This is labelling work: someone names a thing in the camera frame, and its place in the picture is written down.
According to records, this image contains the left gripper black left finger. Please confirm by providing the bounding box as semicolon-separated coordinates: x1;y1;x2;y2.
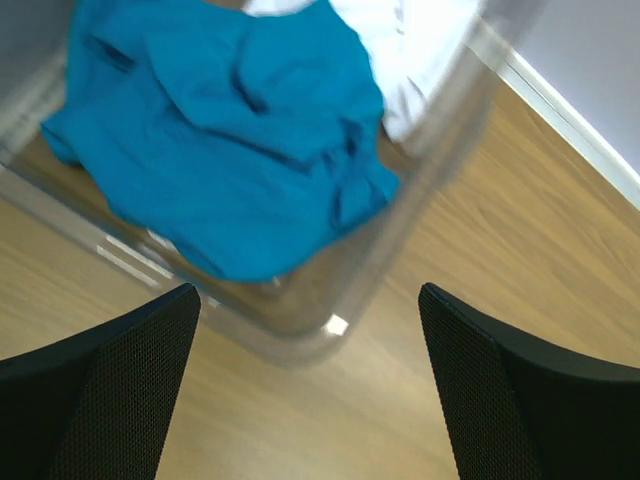
1;284;201;479

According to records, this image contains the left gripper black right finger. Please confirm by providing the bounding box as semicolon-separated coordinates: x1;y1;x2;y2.
418;283;639;479

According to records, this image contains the blue t shirt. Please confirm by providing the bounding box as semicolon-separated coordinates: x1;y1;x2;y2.
42;1;399;282

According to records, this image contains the clear plastic bin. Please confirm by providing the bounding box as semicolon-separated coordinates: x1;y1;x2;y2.
1;1;541;364

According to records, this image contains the white t shirt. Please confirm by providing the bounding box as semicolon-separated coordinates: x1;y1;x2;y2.
239;0;489;146

